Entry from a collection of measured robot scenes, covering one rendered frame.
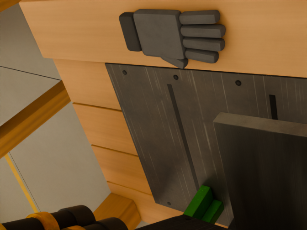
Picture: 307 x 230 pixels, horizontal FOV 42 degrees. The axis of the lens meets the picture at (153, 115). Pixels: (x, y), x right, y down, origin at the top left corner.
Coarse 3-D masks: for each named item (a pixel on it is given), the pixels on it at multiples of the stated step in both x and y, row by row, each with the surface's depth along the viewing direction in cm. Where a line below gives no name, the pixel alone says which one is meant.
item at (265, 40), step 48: (48, 0) 82; (96, 0) 74; (144, 0) 68; (192, 0) 62; (240, 0) 58; (288, 0) 54; (48, 48) 91; (96, 48) 82; (240, 48) 63; (288, 48) 58
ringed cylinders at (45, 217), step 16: (64, 208) 43; (80, 208) 43; (0, 224) 35; (16, 224) 37; (32, 224) 38; (48, 224) 38; (64, 224) 40; (80, 224) 41; (96, 224) 39; (112, 224) 40
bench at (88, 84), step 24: (72, 72) 95; (96, 72) 90; (72, 96) 102; (96, 96) 96; (96, 120) 102; (120, 120) 96; (96, 144) 109; (120, 144) 102; (120, 168) 109; (120, 192) 117; (144, 192) 110; (144, 216) 118; (168, 216) 110
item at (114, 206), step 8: (104, 200) 118; (112, 200) 117; (120, 200) 117; (128, 200) 116; (104, 208) 116; (112, 208) 115; (120, 208) 114; (128, 208) 114; (136, 208) 117; (96, 216) 114; (104, 216) 113; (112, 216) 112; (120, 216) 112; (128, 216) 115; (136, 216) 118; (128, 224) 115; (136, 224) 118
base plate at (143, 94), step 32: (128, 64) 80; (128, 96) 85; (160, 96) 80; (192, 96) 75; (224, 96) 70; (256, 96) 66; (288, 96) 63; (128, 128) 92; (160, 128) 86; (192, 128) 80; (160, 160) 93; (192, 160) 86; (160, 192) 101; (192, 192) 93; (224, 192) 86; (224, 224) 93
